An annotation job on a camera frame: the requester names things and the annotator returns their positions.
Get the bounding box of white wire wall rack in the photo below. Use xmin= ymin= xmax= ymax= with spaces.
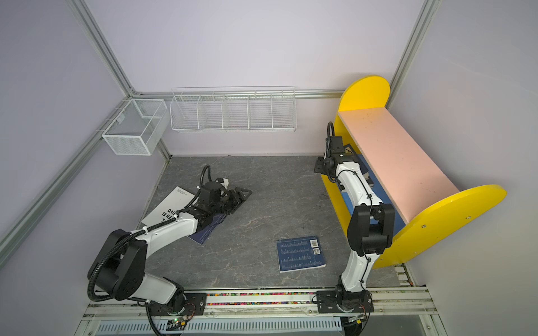
xmin=170 ymin=86 xmax=297 ymax=132

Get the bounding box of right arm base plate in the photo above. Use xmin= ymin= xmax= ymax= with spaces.
xmin=313 ymin=290 xmax=374 ymax=314

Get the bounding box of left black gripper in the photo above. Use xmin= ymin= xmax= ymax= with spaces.
xmin=211 ymin=186 xmax=252 ymax=216

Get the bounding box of aluminium front rail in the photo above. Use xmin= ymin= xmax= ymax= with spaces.
xmin=76 ymin=287 xmax=446 ymax=335

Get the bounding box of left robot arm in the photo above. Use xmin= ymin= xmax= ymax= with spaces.
xmin=87 ymin=165 xmax=252 ymax=313

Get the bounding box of white mesh basket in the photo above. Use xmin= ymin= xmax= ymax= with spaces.
xmin=102 ymin=99 xmax=170 ymax=156

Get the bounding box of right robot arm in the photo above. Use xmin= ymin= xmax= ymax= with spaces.
xmin=314 ymin=122 xmax=396 ymax=300

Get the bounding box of yellow pink blue shelf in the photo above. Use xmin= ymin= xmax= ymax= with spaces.
xmin=334 ymin=76 xmax=507 ymax=268

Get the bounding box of dark blue thin book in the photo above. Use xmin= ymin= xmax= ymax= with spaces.
xmin=189 ymin=214 xmax=226 ymax=245

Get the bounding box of white paper file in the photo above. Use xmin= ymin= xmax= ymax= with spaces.
xmin=142 ymin=187 xmax=194 ymax=227

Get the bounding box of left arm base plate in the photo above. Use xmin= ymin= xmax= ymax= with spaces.
xmin=149 ymin=292 xmax=207 ymax=317

